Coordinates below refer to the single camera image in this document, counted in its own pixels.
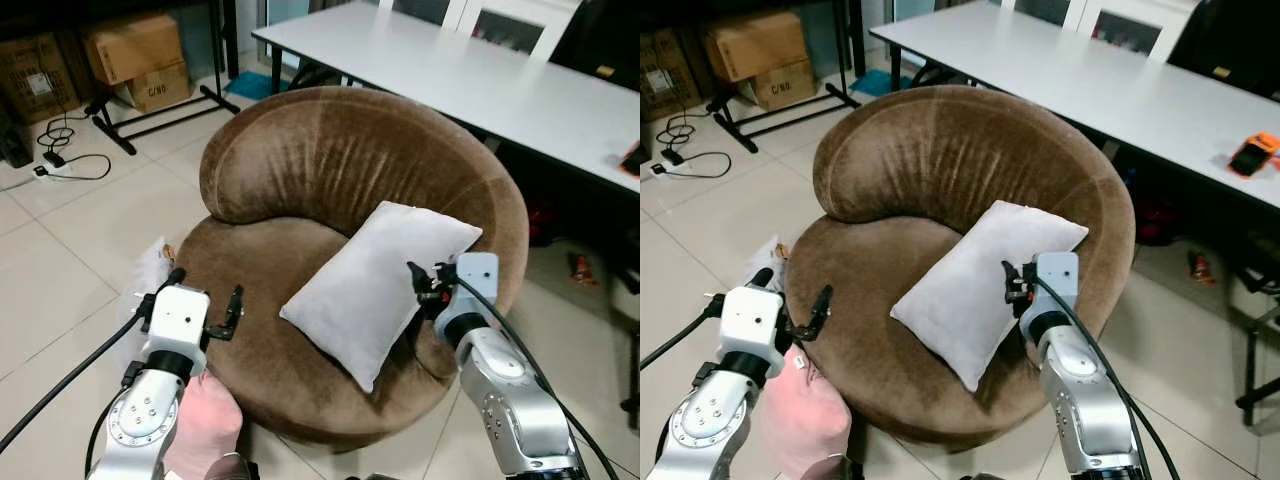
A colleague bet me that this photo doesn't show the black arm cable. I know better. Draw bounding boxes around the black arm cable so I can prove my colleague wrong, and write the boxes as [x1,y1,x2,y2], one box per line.
[1030,274,1183,480]
[640,292,727,369]
[0,306,153,453]
[452,276,622,480]

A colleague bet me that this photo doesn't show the dark labelled cardboard box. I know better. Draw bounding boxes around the dark labelled cardboard box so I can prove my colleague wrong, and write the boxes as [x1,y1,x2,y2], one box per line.
[0,33,83,127]
[640,27,708,124]

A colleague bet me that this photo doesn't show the person's bare hand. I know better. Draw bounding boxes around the person's bare hand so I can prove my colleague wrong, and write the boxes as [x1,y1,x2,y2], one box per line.
[758,345,853,480]
[163,369,244,480]

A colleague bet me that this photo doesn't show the small printed cardboard box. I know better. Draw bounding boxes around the small printed cardboard box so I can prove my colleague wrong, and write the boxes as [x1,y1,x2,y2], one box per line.
[745,59,820,112]
[114,61,194,114]

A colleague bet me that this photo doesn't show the white cabinet with glass doors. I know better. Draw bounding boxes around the white cabinet with glass doors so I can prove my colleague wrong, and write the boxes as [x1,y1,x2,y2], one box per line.
[378,0,583,63]
[1000,0,1201,63]

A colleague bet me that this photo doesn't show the red item under table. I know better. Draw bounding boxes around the red item under table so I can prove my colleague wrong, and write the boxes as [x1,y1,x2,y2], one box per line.
[1134,194,1183,248]
[524,194,563,248]

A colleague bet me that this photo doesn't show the black metal stand leg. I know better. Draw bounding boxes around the black metal stand leg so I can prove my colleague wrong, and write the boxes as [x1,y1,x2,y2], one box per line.
[619,262,641,433]
[1234,258,1280,428]

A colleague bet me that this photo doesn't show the white fluffy pillow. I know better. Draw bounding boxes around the white fluffy pillow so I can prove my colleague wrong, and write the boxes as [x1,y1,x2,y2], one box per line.
[744,234,793,293]
[113,236,179,353]

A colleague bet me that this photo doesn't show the grey rectangular pillow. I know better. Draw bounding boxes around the grey rectangular pillow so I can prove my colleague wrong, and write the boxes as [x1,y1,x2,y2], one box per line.
[279,201,484,394]
[889,200,1090,394]

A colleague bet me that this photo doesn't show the white power strip with cable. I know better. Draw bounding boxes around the white power strip with cable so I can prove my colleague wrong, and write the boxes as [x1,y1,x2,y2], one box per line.
[0,108,113,193]
[648,108,734,182]

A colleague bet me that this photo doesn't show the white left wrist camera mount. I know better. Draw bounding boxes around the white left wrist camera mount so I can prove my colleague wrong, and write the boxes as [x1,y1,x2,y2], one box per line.
[719,284,788,357]
[146,284,212,354]

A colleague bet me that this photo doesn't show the long white table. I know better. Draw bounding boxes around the long white table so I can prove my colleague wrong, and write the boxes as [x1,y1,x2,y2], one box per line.
[251,0,641,193]
[869,0,1280,212]

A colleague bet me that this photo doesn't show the brown round velvet sofa chair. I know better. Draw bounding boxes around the brown round velvet sofa chair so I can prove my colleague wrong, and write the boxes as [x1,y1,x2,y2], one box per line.
[172,86,531,452]
[785,85,1138,452]

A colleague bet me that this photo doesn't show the black metal rack frame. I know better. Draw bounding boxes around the black metal rack frame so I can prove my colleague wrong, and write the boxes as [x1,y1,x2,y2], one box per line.
[88,0,242,157]
[708,0,862,155]

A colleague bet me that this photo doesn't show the large plain cardboard box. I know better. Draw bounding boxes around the large plain cardboard box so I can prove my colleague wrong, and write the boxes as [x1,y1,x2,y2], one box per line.
[82,12,187,87]
[700,9,810,84]

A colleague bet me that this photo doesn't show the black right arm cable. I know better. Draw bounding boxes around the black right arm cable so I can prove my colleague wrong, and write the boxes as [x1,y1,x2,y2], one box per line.
[1030,274,1183,480]
[452,276,622,480]

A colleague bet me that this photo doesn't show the teal floor mat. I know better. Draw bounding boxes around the teal floor mat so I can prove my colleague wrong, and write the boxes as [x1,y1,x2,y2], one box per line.
[221,68,273,102]
[850,67,913,100]

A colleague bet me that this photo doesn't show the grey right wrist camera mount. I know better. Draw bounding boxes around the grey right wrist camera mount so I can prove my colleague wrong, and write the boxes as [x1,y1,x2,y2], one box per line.
[450,252,500,323]
[1033,251,1082,317]

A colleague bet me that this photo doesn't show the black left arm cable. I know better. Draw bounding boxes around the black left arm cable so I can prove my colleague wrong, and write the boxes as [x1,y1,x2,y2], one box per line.
[0,306,153,453]
[640,292,727,369]

